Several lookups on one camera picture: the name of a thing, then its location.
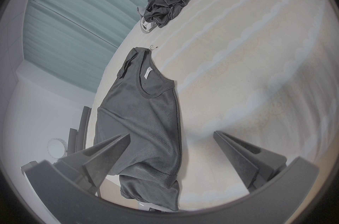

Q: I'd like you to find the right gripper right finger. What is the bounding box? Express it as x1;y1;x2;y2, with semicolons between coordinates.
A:
213;130;288;190

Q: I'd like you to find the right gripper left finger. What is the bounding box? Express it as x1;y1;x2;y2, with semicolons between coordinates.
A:
56;133;132;194

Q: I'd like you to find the black sleeveless top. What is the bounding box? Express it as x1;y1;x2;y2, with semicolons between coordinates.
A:
93;44;185;212

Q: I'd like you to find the bed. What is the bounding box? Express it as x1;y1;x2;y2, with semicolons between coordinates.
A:
90;0;336;212

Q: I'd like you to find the white trash bin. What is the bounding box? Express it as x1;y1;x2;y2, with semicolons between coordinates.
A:
47;137;67;159

